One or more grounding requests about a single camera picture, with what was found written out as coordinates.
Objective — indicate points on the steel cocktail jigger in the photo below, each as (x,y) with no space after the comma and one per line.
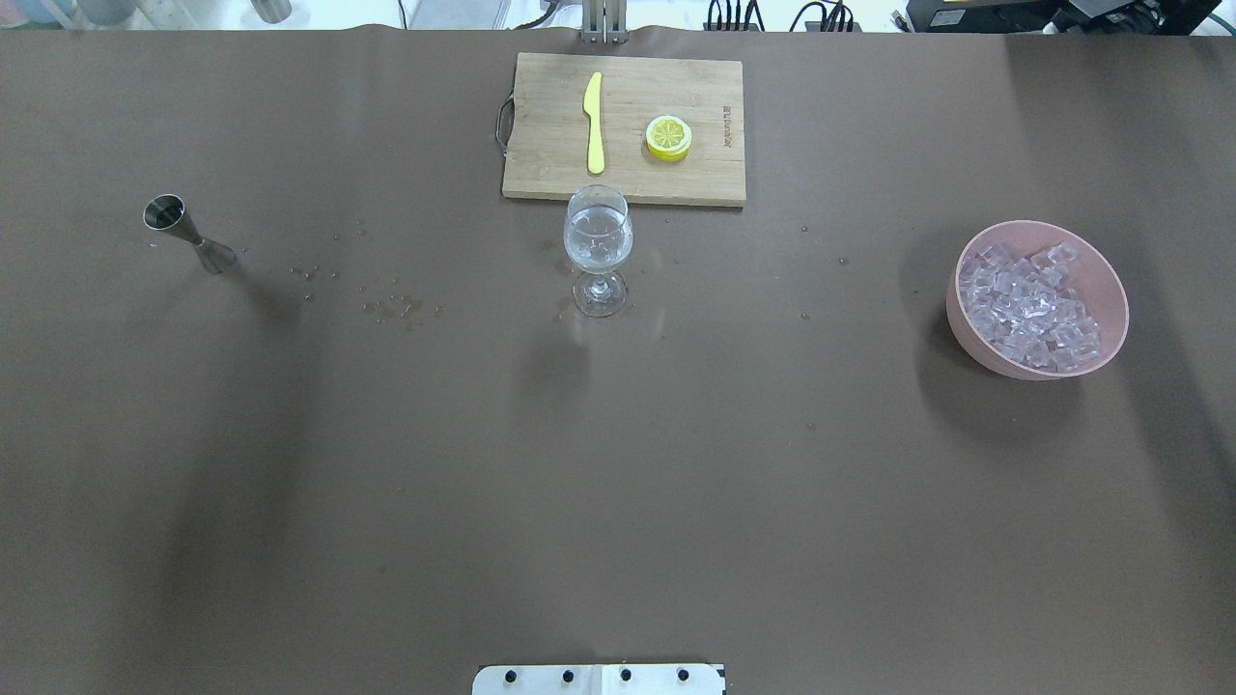
(168,214)

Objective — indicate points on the clear wine glass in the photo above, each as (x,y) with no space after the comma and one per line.
(598,238)

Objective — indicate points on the pink bowl of ice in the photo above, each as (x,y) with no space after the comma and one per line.
(1032,301)

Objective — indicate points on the bamboo cutting board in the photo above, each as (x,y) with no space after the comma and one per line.
(547,147)

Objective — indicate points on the yellow lemon half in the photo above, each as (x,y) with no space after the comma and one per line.
(668,138)

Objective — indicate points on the yellow plastic knife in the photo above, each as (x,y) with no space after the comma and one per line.
(592,108)

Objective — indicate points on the brown table mat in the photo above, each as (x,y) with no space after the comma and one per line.
(384,448)

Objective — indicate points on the aluminium frame post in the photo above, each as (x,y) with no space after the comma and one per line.
(604,21)

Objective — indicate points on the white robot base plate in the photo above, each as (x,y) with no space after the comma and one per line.
(601,678)

